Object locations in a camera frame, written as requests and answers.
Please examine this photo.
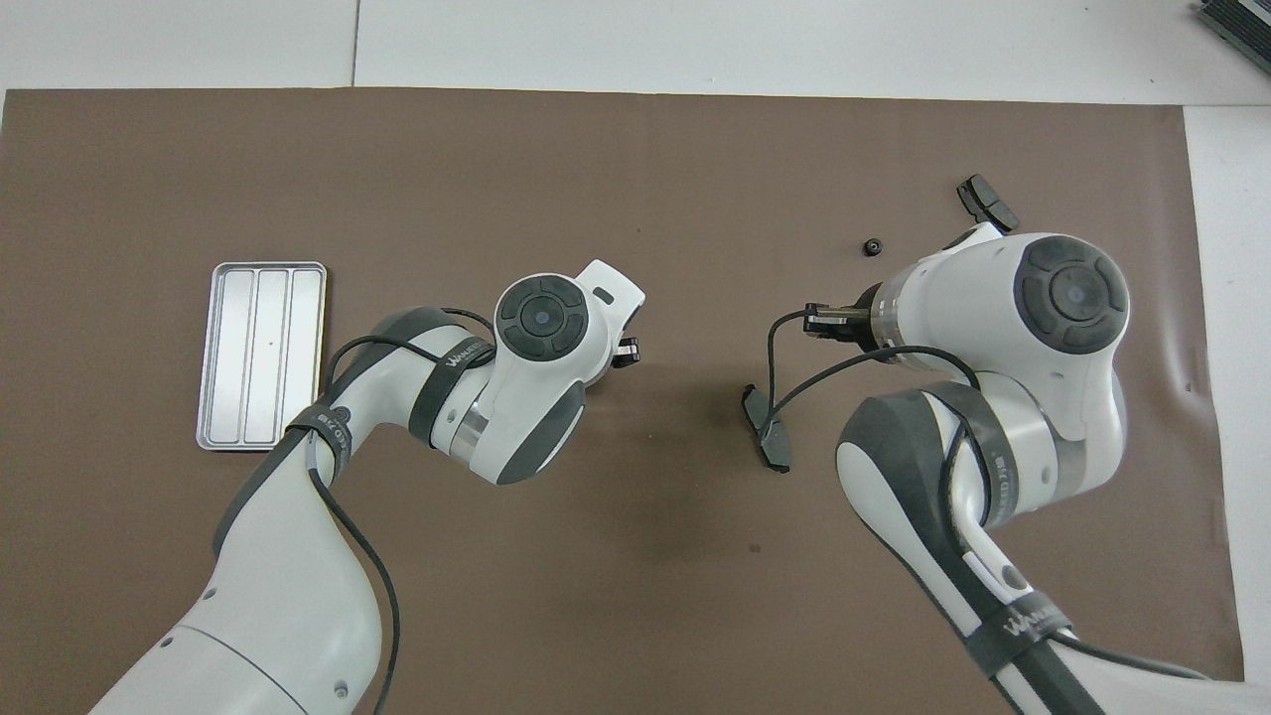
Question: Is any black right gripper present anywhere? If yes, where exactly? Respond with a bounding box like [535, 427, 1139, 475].
[613, 285, 887, 370]

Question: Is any silver metal tray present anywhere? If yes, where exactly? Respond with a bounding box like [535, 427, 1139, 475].
[196, 261, 329, 453]

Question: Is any long grey brake pad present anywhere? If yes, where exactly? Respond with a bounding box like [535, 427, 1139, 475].
[741, 383, 792, 475]

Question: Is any brown table mat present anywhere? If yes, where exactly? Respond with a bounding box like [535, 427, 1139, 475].
[0, 87, 1250, 715]

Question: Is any short grey brake pad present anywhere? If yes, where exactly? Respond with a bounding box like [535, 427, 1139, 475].
[956, 174, 1021, 234]

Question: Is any dark ribbed device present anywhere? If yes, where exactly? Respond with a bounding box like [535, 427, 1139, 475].
[1197, 0, 1271, 75]

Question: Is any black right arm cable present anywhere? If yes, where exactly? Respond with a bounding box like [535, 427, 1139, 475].
[767, 310, 1207, 681]

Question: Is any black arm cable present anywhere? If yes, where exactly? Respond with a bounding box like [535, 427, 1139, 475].
[767, 310, 1207, 681]
[303, 306, 497, 715]

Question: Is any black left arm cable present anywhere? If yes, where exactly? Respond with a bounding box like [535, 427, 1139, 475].
[303, 306, 497, 715]

